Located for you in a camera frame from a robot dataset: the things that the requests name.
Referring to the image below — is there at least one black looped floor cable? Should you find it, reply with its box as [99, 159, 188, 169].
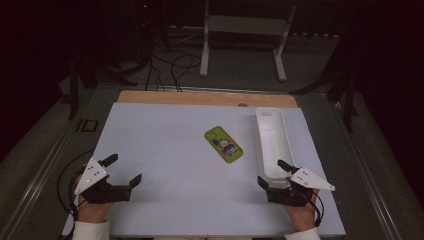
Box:
[170, 53, 203, 93]

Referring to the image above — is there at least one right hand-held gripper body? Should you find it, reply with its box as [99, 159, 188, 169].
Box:
[266, 165, 336, 208]

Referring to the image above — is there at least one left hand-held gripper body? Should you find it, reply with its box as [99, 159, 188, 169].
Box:
[73, 157, 133, 205]

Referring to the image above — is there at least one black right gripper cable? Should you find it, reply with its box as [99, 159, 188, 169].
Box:
[308, 191, 325, 228]

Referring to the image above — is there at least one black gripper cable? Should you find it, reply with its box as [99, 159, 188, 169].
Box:
[308, 191, 325, 228]
[55, 149, 96, 240]

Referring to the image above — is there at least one black rectangular floor frame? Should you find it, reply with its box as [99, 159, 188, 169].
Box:
[75, 118, 100, 133]

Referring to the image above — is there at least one black tripod stand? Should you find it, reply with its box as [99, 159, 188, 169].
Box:
[289, 33, 361, 134]

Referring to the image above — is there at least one green cartoon phone case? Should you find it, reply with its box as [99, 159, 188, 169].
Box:
[203, 125, 244, 164]

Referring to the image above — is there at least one white oblong tray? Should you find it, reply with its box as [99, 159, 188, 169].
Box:
[254, 107, 298, 189]

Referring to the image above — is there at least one person's right hand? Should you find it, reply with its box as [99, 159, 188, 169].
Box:
[283, 189, 321, 233]

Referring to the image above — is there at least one white metal stand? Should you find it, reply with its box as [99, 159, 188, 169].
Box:
[199, 0, 298, 83]

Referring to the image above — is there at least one black curtain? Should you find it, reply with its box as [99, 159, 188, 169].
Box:
[166, 0, 424, 38]

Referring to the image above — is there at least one white board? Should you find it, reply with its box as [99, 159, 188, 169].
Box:
[61, 102, 347, 238]

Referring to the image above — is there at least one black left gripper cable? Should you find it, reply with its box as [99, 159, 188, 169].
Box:
[55, 149, 96, 240]

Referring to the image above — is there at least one white floor cable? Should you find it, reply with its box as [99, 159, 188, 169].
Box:
[169, 29, 205, 47]

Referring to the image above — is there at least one person's left hand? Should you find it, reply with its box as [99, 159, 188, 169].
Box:
[75, 195, 113, 224]

